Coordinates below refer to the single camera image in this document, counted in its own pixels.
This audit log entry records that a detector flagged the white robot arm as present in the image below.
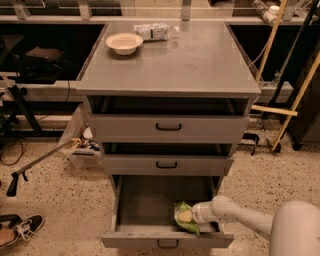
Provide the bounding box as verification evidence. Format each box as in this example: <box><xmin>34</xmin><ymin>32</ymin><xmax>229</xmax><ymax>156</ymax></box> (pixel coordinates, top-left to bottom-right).
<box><xmin>175</xmin><ymin>195</ymin><xmax>320</xmax><ymax>256</ymax></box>

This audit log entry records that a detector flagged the long reacher grabber tool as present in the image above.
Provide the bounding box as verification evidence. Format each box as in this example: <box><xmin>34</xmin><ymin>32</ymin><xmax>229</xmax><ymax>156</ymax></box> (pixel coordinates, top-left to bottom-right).
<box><xmin>6</xmin><ymin>139</ymin><xmax>73</xmax><ymax>197</ymax></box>

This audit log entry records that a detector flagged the white paper bowl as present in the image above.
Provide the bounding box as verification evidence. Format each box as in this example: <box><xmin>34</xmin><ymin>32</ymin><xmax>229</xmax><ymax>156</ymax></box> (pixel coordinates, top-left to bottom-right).
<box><xmin>105</xmin><ymin>33</ymin><xmax>143</xmax><ymax>56</ymax></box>

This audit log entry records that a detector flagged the green rice chip bag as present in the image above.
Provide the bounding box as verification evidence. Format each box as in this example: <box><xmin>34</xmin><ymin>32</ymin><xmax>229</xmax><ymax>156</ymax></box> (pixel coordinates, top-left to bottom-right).
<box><xmin>174</xmin><ymin>201</ymin><xmax>200</xmax><ymax>236</ymax></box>

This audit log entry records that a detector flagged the clear plastic storage bin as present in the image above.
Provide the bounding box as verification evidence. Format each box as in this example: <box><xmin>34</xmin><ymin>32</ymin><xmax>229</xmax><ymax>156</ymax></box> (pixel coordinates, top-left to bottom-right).
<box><xmin>58</xmin><ymin>104</ymin><xmax>102</xmax><ymax>168</ymax></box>

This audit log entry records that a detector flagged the wooden easel frame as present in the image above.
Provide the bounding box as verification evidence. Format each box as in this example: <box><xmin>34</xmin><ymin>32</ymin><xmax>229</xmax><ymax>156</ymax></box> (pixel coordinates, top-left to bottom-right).
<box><xmin>250</xmin><ymin>0</ymin><xmax>320</xmax><ymax>153</ymax></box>

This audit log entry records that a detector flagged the clear plastic water bottle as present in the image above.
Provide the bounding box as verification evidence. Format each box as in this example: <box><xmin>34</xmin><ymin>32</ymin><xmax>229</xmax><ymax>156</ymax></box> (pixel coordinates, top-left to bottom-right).
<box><xmin>133</xmin><ymin>23</ymin><xmax>180</xmax><ymax>41</ymax></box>

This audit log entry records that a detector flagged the grey drawer cabinet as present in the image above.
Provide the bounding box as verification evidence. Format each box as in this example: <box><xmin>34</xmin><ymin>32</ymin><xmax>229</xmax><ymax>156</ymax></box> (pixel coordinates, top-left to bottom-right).
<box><xmin>75</xmin><ymin>20</ymin><xmax>262</xmax><ymax>194</ymax></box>

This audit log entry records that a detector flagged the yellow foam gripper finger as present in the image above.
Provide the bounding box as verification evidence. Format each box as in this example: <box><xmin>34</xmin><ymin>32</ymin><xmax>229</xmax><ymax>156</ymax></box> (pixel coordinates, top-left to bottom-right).
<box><xmin>178</xmin><ymin>210</ymin><xmax>193</xmax><ymax>223</ymax></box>

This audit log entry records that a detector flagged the grey bottom drawer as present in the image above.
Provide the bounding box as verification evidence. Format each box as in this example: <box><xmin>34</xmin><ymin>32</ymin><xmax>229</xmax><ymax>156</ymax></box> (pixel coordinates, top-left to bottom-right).
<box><xmin>101</xmin><ymin>175</ymin><xmax>234</xmax><ymax>249</ymax></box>

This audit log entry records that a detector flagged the black box on shelf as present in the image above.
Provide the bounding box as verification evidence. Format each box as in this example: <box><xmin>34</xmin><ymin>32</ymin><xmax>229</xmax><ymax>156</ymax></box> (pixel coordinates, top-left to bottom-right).
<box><xmin>25</xmin><ymin>46</ymin><xmax>64</xmax><ymax>63</ymax></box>

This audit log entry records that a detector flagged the grey top drawer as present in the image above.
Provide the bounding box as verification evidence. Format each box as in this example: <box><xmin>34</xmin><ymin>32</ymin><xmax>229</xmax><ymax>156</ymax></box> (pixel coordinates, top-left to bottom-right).
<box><xmin>89</xmin><ymin>96</ymin><xmax>249</xmax><ymax>144</ymax></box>

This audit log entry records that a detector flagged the grey drawer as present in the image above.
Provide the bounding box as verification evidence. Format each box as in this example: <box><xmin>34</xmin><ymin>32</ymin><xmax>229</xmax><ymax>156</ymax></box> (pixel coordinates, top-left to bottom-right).
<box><xmin>101</xmin><ymin>175</ymin><xmax>234</xmax><ymax>249</ymax></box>
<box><xmin>89</xmin><ymin>96</ymin><xmax>249</xmax><ymax>144</ymax></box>
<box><xmin>102</xmin><ymin>142</ymin><xmax>233</xmax><ymax>176</ymax></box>

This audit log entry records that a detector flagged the black metal stand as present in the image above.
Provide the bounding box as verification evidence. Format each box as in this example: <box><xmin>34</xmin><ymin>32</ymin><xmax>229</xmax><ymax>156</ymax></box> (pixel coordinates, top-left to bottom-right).
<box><xmin>0</xmin><ymin>72</ymin><xmax>43</xmax><ymax>137</ymax></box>

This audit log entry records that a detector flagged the grey middle drawer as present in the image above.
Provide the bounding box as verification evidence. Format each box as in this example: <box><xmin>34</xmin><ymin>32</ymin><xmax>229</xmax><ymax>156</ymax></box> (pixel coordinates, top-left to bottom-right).
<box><xmin>102</xmin><ymin>142</ymin><xmax>233</xmax><ymax>176</ymax></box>

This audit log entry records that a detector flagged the black and white sneaker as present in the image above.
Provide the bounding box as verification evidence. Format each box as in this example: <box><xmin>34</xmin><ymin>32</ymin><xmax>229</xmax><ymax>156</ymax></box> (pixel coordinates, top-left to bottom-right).
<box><xmin>0</xmin><ymin>215</ymin><xmax>44</xmax><ymax>248</ymax></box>

